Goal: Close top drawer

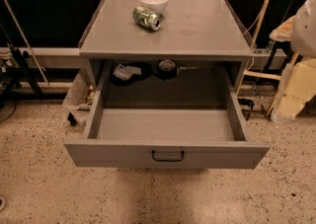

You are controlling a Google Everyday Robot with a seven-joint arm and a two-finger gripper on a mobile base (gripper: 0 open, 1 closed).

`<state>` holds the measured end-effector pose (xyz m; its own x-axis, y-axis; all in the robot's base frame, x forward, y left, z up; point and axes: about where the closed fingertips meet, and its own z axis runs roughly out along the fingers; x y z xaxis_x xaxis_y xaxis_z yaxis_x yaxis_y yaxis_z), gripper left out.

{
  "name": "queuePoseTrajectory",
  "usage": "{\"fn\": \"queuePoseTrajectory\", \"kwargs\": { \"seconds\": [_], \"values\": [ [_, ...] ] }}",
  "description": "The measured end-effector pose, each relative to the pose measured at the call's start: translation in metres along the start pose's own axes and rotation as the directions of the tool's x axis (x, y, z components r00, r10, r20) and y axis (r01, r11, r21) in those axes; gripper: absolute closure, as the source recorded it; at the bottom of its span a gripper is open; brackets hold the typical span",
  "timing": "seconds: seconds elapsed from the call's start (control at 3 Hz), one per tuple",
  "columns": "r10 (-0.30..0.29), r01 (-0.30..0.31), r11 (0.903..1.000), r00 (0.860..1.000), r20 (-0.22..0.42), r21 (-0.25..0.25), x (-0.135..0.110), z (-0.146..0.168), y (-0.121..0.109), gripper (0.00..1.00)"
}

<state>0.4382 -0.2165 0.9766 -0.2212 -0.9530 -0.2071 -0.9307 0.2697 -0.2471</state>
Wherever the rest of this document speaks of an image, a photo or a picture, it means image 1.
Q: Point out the black tripod stand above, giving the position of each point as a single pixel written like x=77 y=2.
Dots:
x=19 y=58

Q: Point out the white bowl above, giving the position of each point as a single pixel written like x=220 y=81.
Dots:
x=158 y=6

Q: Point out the green soda can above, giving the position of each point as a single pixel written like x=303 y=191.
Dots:
x=146 y=18

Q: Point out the grey top drawer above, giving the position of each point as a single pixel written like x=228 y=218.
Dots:
x=197 y=112

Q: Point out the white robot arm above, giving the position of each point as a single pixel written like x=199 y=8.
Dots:
x=303 y=37

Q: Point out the black tape roll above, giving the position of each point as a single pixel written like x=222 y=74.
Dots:
x=167 y=69

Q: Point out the wooden stick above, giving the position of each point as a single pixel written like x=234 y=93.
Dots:
x=247 y=69

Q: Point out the grey drawer cabinet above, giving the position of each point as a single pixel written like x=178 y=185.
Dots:
x=193 y=33

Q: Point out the black pouch with paper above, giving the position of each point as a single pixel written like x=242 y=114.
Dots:
x=124 y=75

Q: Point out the black top drawer handle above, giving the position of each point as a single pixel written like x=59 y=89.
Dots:
x=172 y=157

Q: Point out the clear plastic bin cart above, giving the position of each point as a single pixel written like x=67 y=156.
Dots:
x=80 y=96

